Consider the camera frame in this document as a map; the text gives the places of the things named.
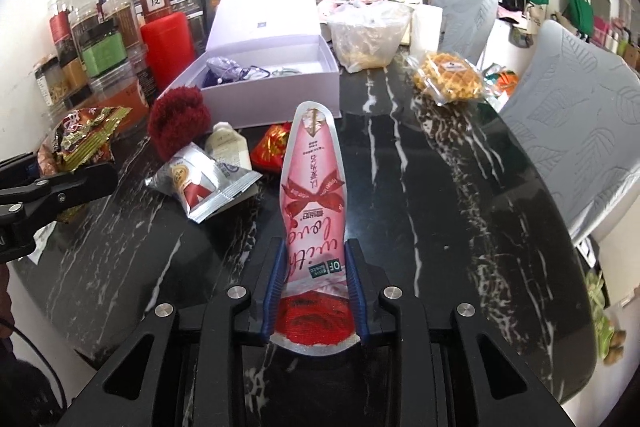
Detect white gift box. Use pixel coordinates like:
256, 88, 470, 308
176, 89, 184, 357
167, 0, 343, 128

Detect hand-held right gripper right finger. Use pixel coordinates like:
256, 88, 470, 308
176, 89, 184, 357
345, 239, 571, 427

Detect seed jar black label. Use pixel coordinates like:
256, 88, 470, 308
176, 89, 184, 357
34, 57, 66, 108

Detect red plastic canister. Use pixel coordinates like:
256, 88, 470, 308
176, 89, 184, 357
140, 13, 197, 92

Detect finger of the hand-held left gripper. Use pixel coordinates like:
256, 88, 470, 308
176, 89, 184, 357
0, 151, 41, 178
0, 162, 119, 218

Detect pink red pouch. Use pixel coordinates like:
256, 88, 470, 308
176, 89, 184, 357
269, 101, 360, 358

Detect packed waffle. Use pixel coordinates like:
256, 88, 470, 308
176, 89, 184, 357
407, 51, 488, 104

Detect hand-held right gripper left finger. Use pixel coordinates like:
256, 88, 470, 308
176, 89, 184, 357
62, 237, 291, 427

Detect small white bottle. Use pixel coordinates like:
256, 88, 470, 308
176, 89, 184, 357
204, 122, 253, 170

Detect large grey leaf chair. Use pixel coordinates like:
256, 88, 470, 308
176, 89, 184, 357
497, 19, 640, 248

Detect small grey leaf chair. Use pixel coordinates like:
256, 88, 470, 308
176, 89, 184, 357
429, 0, 500, 65

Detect gold red snack packet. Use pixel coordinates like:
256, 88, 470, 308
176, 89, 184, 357
37, 106, 133, 223

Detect red fluffy scrunchie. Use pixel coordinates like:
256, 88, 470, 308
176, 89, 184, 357
147, 88, 211, 160

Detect clear plastic food bag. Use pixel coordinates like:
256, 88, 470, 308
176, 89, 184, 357
326, 0, 416, 72

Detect dark jar green label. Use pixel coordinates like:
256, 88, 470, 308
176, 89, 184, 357
80, 19, 126, 80

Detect small red snack packet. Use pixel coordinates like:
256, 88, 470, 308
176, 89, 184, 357
250, 123, 293, 172

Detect clear jar red label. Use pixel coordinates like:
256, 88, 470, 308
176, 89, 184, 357
48, 0, 76, 68

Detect jar with yellow contents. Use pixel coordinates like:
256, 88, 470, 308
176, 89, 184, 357
62, 59, 88, 90

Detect clear jar brown contents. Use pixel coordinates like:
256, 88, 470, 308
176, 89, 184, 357
102, 0, 141, 50

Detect orange snack packet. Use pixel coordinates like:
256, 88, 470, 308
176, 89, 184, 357
482, 64, 523, 98

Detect silver snack packet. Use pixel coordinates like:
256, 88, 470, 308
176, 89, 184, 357
145, 144, 263, 225

